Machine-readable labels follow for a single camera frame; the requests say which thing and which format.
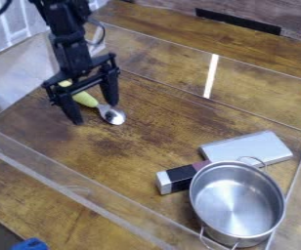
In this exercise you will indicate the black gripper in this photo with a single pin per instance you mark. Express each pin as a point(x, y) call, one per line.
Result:
point(85, 71)

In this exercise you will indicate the spoon with yellow handle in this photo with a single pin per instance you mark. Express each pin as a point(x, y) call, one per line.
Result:
point(111, 114)

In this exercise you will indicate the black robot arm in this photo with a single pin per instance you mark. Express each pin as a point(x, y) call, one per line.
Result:
point(65, 17)

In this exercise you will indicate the silver metal pot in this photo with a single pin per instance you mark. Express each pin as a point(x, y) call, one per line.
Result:
point(237, 202)

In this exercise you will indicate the black and silver block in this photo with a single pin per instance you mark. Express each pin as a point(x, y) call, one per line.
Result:
point(175, 179)

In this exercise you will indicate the black strip on table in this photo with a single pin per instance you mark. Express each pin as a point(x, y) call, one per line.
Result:
point(255, 25)

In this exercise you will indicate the silver flat rectangular box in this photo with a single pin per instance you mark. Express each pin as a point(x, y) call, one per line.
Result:
point(261, 145)

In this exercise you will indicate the blue object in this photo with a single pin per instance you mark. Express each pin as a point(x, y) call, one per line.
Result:
point(29, 244)

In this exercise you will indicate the clear acrylic enclosure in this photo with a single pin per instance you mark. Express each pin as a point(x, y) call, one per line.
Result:
point(77, 182)

